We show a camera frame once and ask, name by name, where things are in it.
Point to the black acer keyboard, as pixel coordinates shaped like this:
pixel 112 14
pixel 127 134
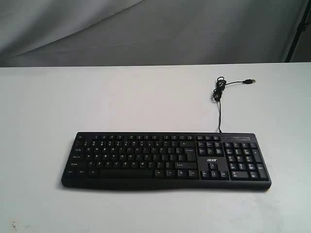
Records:
pixel 155 161

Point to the grey backdrop cloth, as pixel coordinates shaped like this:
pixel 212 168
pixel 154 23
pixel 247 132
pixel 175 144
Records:
pixel 67 33

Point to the black light stand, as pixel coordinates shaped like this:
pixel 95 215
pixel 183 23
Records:
pixel 302 26

